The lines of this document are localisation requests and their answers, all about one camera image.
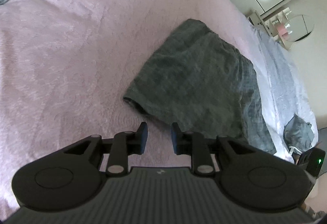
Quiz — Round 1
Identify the beige vanity shelf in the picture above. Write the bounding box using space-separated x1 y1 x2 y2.
247 7 293 50

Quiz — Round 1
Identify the round wall mirror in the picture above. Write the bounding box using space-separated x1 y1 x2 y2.
282 14 314 43

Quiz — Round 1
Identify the pink bed blanket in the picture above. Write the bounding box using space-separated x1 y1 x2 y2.
1 0 257 220

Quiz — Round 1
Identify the dark green plaid garment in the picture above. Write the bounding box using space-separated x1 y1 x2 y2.
123 19 276 154

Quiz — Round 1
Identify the white grey bed sheet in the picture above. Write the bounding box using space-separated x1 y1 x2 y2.
249 25 318 163

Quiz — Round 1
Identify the black device with green light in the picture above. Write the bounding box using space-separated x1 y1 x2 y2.
297 147 326 178

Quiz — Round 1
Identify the crumpled grey cloth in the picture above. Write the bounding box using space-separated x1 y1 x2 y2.
283 115 314 153

